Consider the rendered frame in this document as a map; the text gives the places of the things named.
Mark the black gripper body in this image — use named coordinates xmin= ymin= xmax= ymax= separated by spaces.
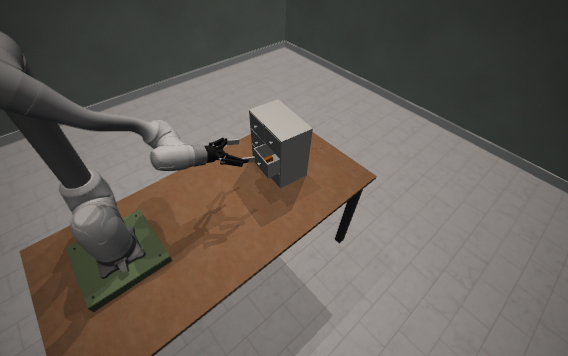
xmin=205 ymin=145 xmax=225 ymax=163

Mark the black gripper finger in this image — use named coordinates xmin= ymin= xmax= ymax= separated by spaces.
xmin=218 ymin=150 xmax=255 ymax=167
xmin=209 ymin=138 xmax=240 ymax=150

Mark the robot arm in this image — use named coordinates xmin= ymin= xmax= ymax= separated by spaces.
xmin=0 ymin=32 xmax=208 ymax=279

